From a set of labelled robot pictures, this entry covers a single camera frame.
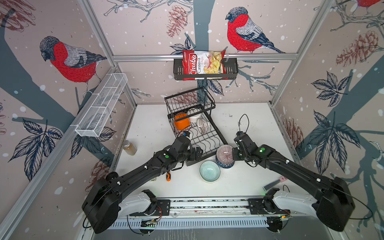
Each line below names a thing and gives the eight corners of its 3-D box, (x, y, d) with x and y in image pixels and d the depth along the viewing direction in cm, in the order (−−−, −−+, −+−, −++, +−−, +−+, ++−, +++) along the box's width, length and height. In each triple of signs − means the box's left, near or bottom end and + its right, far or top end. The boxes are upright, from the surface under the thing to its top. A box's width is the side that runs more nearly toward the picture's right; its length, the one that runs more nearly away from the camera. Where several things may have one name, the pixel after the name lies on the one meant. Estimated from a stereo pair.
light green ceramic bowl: (199, 183, 81) (200, 180, 77) (199, 164, 88) (199, 160, 84) (220, 183, 81) (221, 180, 77) (218, 164, 88) (219, 160, 84)
